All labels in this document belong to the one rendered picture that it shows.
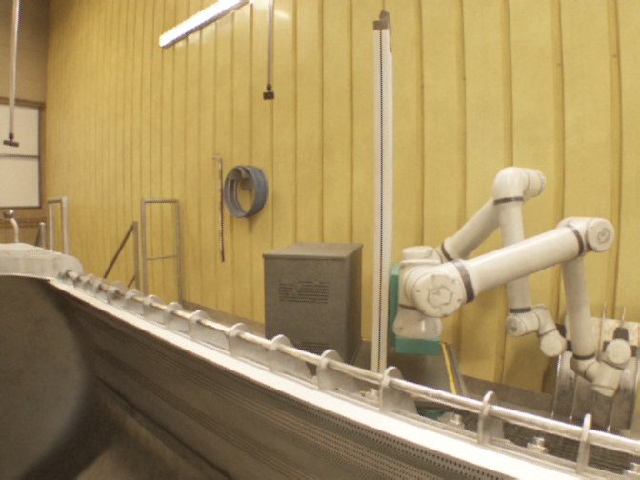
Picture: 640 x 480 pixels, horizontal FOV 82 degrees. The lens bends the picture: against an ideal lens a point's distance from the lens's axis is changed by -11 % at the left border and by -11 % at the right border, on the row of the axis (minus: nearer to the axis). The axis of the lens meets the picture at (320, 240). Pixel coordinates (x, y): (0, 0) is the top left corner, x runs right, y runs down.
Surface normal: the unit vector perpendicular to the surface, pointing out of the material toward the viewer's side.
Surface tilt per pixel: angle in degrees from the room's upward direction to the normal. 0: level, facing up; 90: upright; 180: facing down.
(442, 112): 90
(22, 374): 87
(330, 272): 90
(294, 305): 90
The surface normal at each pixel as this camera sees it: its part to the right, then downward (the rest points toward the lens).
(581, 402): -0.65, 0.03
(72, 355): 0.40, 0.08
